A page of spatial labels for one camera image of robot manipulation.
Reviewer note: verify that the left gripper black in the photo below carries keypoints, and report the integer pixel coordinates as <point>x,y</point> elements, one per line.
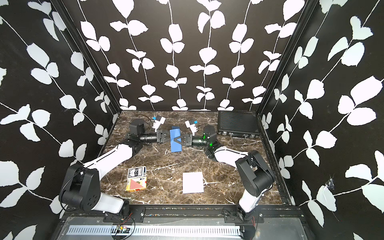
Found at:
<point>162,134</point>

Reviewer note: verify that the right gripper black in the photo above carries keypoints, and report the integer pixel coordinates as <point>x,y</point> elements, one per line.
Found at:
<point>188,139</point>

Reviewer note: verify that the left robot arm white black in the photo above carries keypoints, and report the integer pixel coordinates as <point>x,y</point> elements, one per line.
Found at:
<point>81,188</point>

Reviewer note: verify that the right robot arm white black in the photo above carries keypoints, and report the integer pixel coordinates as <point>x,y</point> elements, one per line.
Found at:
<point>256,175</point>

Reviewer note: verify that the white square paper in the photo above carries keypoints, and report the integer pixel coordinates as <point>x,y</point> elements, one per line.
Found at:
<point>193,183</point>

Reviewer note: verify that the blue white poker card box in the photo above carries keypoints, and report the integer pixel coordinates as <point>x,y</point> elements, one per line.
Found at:
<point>137,173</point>

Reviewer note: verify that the yellow red card box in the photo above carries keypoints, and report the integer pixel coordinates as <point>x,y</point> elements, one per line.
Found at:
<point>136,184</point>

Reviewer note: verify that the black case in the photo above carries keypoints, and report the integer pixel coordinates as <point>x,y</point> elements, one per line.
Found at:
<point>238,124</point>

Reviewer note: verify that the white perforated strip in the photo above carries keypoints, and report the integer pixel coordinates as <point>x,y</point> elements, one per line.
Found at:
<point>172,231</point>

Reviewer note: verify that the small green circuit board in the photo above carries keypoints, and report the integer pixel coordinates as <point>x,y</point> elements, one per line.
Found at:
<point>123,230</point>

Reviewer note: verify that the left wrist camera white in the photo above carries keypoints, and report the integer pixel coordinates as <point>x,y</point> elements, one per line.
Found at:
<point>158,121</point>

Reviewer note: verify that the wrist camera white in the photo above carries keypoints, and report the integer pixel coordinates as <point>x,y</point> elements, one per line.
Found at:
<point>192,125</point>
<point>158,121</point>

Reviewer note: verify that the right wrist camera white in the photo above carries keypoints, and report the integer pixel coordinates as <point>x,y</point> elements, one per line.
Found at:
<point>192,125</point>

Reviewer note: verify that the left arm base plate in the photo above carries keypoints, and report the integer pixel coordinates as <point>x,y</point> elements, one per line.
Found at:
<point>126,215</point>

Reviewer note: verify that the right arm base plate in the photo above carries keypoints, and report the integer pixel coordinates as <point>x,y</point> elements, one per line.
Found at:
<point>237,215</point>

